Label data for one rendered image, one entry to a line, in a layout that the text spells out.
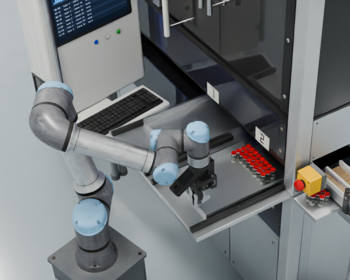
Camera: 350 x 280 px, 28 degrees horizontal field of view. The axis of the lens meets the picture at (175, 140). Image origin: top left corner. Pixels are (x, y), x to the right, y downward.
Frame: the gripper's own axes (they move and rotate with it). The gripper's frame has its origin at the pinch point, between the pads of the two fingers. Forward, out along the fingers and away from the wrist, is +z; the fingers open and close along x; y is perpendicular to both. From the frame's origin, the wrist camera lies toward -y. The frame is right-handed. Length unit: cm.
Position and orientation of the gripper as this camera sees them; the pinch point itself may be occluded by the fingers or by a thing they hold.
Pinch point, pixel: (194, 205)
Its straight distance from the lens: 248.7
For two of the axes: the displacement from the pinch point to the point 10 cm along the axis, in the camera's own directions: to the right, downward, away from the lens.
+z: 0.4, 7.6, 6.4
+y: 8.7, -3.5, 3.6
